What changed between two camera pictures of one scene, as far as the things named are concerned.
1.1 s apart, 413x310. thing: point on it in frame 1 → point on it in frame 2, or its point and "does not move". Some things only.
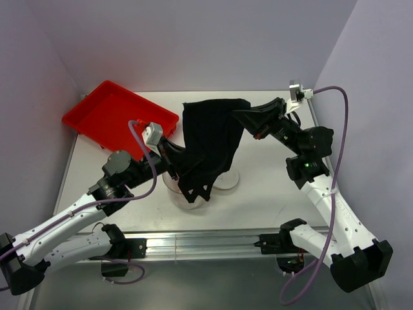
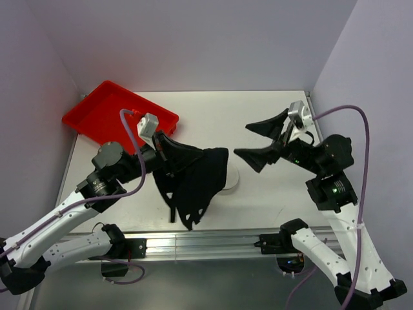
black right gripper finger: x=277 y=106 → x=272 y=126
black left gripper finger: x=256 y=121 → x=259 y=157
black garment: x=208 y=132 → x=191 y=188
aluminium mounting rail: x=204 y=245 does not move
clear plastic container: x=226 y=179 → x=233 y=182
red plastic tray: x=104 y=116 does not move
